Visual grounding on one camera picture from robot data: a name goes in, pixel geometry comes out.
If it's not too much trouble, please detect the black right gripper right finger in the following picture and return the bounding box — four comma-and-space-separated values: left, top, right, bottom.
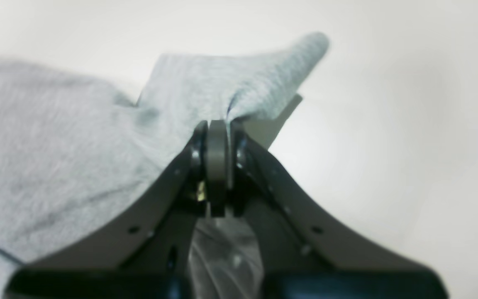
230, 129, 449, 299

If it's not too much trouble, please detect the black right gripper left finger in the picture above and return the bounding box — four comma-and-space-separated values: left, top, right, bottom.
5, 120, 228, 299

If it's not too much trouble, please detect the grey T-shirt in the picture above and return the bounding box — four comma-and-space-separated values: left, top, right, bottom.
0, 32, 329, 298

